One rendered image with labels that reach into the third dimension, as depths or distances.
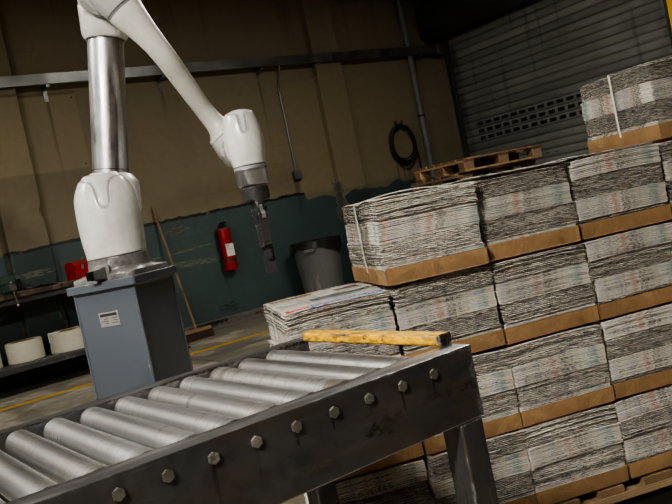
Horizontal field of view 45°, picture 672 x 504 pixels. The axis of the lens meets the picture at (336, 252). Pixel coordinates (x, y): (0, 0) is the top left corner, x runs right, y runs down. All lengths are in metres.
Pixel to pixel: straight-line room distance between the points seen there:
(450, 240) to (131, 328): 0.85
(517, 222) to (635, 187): 0.37
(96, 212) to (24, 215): 6.42
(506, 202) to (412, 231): 0.29
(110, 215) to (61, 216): 6.60
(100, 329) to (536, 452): 1.21
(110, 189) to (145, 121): 7.06
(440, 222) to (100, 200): 0.87
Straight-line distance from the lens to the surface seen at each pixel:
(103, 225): 2.11
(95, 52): 2.40
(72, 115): 8.92
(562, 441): 2.38
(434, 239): 2.15
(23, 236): 8.50
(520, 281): 2.28
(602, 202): 2.39
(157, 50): 2.26
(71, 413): 1.56
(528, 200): 2.29
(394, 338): 1.47
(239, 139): 2.20
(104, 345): 2.14
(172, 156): 9.21
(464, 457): 1.37
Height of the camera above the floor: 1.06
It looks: 3 degrees down
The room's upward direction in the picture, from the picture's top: 12 degrees counter-clockwise
